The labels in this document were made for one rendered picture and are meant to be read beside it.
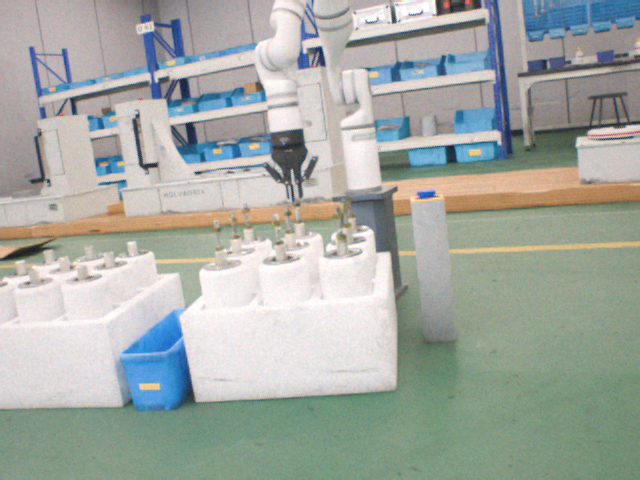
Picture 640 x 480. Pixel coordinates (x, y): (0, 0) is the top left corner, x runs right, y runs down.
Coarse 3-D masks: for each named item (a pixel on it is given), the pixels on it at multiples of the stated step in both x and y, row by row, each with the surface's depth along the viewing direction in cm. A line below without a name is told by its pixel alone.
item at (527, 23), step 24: (528, 0) 631; (552, 0) 621; (576, 0) 612; (600, 0) 603; (624, 0) 594; (528, 24) 636; (552, 24) 626; (576, 24) 616; (528, 72) 587; (552, 72) 579; (576, 72) 572; (600, 72) 563; (528, 96) 651; (528, 120) 656; (624, 120) 617; (528, 144) 603
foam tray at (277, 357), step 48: (384, 288) 118; (192, 336) 118; (240, 336) 117; (288, 336) 116; (336, 336) 114; (384, 336) 113; (192, 384) 120; (240, 384) 119; (288, 384) 118; (336, 384) 116; (384, 384) 115
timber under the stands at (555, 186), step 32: (416, 192) 332; (448, 192) 316; (480, 192) 302; (512, 192) 290; (544, 192) 284; (576, 192) 278; (608, 192) 273; (64, 224) 412; (96, 224) 399; (128, 224) 388; (160, 224) 378; (192, 224) 368; (224, 224) 359
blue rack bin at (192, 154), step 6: (198, 144) 735; (204, 144) 731; (180, 150) 708; (186, 150) 719; (192, 150) 729; (198, 150) 736; (186, 156) 688; (192, 156) 685; (198, 156) 682; (204, 156) 689; (186, 162) 691; (192, 162) 688; (198, 162) 685
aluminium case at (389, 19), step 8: (368, 8) 573; (376, 8) 569; (384, 8) 566; (392, 8) 572; (360, 16) 577; (368, 16) 574; (376, 16) 570; (384, 16) 568; (392, 16) 571; (360, 24) 580; (368, 24) 576; (376, 24) 573; (384, 24) 569
